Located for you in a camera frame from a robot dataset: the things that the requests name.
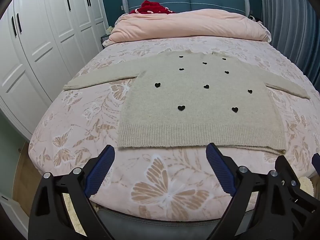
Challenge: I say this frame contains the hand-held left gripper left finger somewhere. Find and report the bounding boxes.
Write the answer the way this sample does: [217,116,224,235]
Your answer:
[28,144,116,240]

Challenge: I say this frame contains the white wardrobe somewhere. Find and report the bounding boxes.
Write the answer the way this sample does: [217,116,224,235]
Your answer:
[0,0,108,141]

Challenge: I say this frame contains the blue-grey curtain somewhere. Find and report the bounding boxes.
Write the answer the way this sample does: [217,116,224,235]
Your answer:
[259,0,320,88]

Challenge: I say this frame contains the pink butterfly bed sheet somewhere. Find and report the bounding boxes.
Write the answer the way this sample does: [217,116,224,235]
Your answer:
[28,35,320,222]

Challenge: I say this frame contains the white fluffy rug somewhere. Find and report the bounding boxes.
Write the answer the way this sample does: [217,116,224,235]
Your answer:
[299,176,314,196]

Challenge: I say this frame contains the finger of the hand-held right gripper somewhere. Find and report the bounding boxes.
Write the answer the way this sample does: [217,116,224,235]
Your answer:
[275,155,320,213]
[311,152,320,176]

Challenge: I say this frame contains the pink duvet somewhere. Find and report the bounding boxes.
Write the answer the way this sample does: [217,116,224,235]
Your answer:
[102,9,272,47]

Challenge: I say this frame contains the red cloth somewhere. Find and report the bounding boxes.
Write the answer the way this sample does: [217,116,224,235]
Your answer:
[129,0,176,15]

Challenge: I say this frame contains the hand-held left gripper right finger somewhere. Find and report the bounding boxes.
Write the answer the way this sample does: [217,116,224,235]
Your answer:
[205,142,313,240]

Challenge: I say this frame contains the dark bed frame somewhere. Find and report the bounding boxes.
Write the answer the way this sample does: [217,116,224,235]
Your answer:
[94,208,252,240]

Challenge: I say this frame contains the beige knit sweater black hearts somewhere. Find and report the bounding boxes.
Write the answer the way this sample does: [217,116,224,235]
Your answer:
[63,51,311,155]

